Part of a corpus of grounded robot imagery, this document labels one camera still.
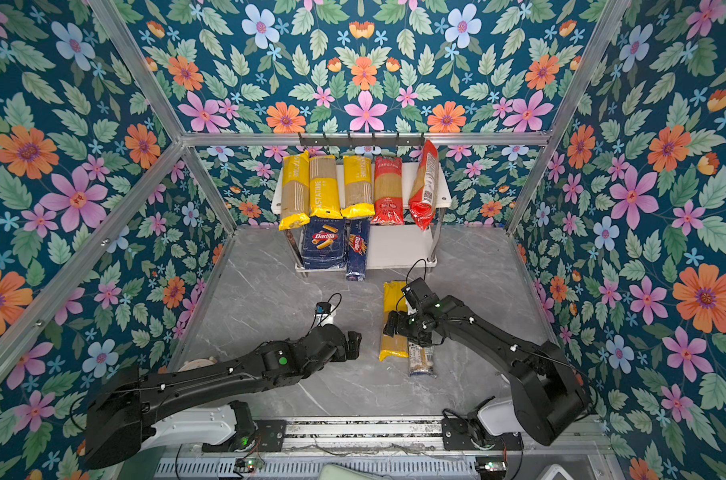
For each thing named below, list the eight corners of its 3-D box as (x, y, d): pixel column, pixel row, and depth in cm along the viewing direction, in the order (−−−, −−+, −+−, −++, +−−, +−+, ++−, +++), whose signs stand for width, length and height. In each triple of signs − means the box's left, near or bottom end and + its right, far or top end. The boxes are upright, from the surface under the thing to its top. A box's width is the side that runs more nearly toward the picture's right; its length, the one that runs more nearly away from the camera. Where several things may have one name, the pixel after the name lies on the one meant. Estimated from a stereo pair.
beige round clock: (185, 371, 86) (179, 367, 84) (186, 365, 87) (180, 361, 85) (216, 364, 88) (211, 360, 85) (216, 358, 89) (212, 354, 86)
